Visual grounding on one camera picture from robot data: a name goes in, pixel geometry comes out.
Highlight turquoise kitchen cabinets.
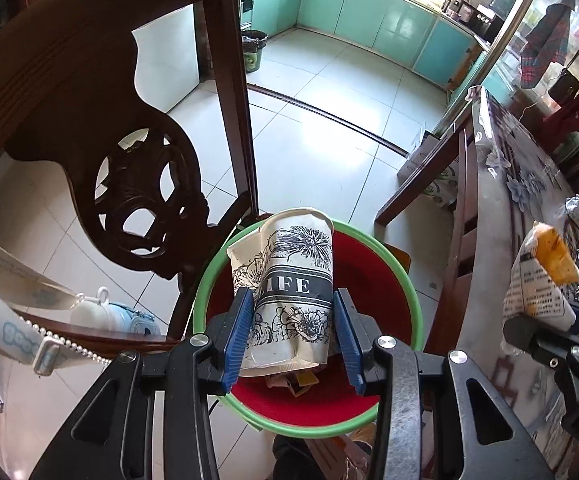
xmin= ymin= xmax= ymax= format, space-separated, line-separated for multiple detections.
xmin=242 ymin=0 xmax=487 ymax=88

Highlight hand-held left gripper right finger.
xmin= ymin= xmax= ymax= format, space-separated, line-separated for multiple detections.
xmin=333 ymin=287 xmax=555 ymax=480

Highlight floral print paper cup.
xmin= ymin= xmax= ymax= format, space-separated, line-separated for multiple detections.
xmin=226 ymin=207 xmax=335 ymax=378

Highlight white teapot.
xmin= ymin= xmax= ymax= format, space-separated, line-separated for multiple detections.
xmin=70 ymin=286 xmax=112 ymax=331

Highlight plaid garment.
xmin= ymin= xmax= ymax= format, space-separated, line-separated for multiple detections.
xmin=519 ymin=4 xmax=573 ymax=90

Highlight white cardboard box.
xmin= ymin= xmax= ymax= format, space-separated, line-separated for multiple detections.
xmin=397 ymin=127 xmax=445 ymax=186

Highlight table with floral cloth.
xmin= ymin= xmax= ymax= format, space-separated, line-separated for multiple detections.
xmin=472 ymin=87 xmax=579 ymax=480

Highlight glass sliding door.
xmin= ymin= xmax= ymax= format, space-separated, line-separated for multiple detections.
xmin=444 ymin=0 xmax=577 ymax=126

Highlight small black trash can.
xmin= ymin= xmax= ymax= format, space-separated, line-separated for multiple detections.
xmin=242 ymin=30 xmax=268 ymax=73

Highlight dark cloth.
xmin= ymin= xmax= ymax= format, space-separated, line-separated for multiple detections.
xmin=272 ymin=432 xmax=330 ymax=480

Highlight black handbag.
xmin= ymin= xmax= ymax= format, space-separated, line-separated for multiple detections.
xmin=549 ymin=50 xmax=579 ymax=103

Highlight carved dark wooden chair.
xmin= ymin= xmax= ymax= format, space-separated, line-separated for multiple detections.
xmin=0 ymin=0 xmax=260 ymax=346

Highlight small yellow wrapper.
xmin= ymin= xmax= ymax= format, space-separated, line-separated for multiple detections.
xmin=289 ymin=370 xmax=320 ymax=396

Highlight green red plastic bin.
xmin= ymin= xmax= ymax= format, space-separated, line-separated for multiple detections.
xmin=192 ymin=217 xmax=425 ymax=436

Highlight blue white container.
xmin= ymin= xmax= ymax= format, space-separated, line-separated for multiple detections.
xmin=109 ymin=304 xmax=162 ymax=336

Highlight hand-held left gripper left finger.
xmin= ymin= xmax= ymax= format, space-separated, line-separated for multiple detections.
xmin=29 ymin=287 xmax=255 ymax=480

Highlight red garment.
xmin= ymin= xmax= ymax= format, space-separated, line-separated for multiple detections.
xmin=544 ymin=75 xmax=579 ymax=133

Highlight white refrigerator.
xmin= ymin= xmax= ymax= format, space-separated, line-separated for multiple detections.
xmin=132 ymin=4 xmax=202 ymax=113

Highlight white bread packet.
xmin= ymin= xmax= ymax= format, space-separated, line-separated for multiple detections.
xmin=503 ymin=221 xmax=579 ymax=332

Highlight black kitchen appliance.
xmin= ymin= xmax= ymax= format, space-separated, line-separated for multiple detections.
xmin=474 ymin=4 xmax=505 ymax=36

